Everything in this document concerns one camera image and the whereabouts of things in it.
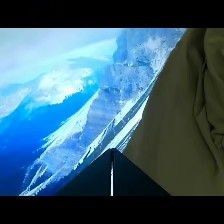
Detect brown trousers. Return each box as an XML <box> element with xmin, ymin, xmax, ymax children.
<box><xmin>122</xmin><ymin>27</ymin><xmax>224</xmax><ymax>197</ymax></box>

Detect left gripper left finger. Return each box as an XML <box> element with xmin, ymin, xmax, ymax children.
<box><xmin>55</xmin><ymin>148</ymin><xmax>113</xmax><ymax>197</ymax></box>

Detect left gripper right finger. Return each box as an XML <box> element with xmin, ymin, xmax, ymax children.
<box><xmin>112</xmin><ymin>148</ymin><xmax>172</xmax><ymax>197</ymax></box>

